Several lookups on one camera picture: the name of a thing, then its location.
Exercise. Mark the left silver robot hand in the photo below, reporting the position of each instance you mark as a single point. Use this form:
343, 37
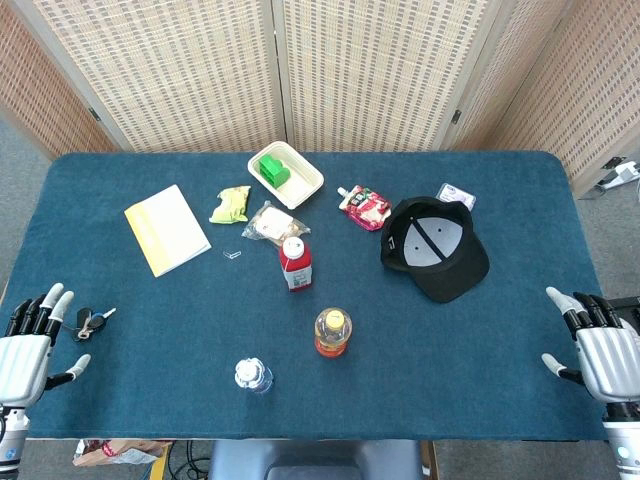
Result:
22, 357

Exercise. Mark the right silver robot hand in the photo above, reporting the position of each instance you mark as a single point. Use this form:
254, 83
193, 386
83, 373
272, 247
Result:
610, 357

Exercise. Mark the orange drink bottle yellow cap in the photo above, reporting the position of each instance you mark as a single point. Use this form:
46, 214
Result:
333, 332

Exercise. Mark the red juice bottle white cap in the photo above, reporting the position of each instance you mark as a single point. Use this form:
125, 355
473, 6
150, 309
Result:
297, 267

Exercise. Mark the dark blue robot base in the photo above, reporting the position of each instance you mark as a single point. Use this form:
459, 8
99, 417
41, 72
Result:
315, 460

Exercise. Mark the black floor object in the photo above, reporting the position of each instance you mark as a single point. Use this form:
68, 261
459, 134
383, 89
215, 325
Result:
627, 304

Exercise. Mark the bunch of keys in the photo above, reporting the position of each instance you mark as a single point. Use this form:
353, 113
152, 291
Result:
85, 322

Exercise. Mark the blue tablecloth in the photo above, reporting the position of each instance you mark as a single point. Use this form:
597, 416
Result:
175, 360

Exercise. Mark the black baseball cap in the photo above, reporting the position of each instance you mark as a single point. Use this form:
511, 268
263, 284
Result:
450, 280

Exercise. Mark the white power strip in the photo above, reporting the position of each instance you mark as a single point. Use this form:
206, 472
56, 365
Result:
622, 172

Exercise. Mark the yellow and white notebook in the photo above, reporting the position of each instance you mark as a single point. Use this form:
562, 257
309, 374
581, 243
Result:
167, 227

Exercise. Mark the white card packet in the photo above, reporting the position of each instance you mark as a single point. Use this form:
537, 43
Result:
457, 195

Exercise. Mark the clear water bottle white cap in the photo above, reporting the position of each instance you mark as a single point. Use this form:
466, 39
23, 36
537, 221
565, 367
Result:
252, 376

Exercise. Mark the metal paper clip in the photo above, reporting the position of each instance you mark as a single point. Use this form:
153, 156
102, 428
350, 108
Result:
232, 254

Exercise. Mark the green snack packet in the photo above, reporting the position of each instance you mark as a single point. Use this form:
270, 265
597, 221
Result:
230, 206

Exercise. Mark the clear bag of snacks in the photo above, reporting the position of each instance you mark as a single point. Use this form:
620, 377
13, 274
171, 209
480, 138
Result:
275, 225

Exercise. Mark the red spouted drink pouch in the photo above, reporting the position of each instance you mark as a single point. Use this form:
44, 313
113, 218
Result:
367, 207

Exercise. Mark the green plastic block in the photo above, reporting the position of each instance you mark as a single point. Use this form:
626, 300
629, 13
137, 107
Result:
273, 170

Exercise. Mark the beige food tray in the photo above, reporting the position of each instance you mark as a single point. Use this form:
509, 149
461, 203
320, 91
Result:
302, 182

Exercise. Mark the woven folding screen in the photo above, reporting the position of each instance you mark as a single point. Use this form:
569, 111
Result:
200, 75

